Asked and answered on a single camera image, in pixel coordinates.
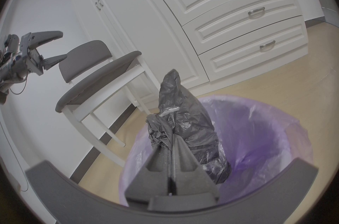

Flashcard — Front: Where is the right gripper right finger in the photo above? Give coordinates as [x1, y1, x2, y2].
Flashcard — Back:
[172, 135, 221, 203]

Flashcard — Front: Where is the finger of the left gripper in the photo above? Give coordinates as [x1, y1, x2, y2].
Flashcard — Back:
[28, 31, 63, 50]
[42, 54, 68, 70]

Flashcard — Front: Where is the black plastic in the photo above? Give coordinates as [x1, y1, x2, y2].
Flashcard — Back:
[146, 69, 231, 185]

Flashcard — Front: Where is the purple plastic bag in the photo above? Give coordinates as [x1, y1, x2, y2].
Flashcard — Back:
[118, 95, 314, 209]

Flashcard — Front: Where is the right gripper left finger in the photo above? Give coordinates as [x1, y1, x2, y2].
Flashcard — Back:
[125, 146, 173, 205]

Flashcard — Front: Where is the white chair with grey seat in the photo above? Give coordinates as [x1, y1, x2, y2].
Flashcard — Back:
[55, 40, 153, 167]

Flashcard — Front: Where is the white trash bin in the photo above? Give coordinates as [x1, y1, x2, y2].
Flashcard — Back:
[132, 97, 294, 205]

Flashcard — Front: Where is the white wardrobe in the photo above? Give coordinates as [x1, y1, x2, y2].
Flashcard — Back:
[72, 0, 309, 110]

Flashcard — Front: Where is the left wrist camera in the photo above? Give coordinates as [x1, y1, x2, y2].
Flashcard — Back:
[4, 35, 21, 53]

